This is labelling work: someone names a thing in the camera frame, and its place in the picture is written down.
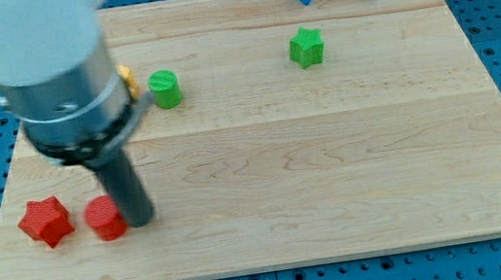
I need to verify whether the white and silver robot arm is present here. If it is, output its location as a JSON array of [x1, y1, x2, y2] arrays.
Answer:
[[0, 0, 142, 168]]

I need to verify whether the green star block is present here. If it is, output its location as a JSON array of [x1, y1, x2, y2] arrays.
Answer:
[[288, 27, 325, 69]]

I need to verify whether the yellow heart block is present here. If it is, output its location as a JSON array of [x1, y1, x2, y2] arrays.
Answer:
[[117, 65, 140, 100]]

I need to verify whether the red star block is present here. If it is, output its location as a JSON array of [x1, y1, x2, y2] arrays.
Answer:
[[18, 195, 75, 248]]

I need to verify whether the light wooden board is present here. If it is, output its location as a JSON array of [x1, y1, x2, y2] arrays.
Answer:
[[0, 0, 501, 280]]

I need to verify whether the green cylinder block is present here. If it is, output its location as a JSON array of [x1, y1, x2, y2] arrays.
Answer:
[[147, 69, 183, 110]]

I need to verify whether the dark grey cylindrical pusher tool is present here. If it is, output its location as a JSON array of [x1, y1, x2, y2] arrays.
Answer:
[[84, 149, 156, 228]]

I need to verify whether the red cylinder block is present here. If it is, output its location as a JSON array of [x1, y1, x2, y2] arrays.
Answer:
[[84, 194, 128, 241]]

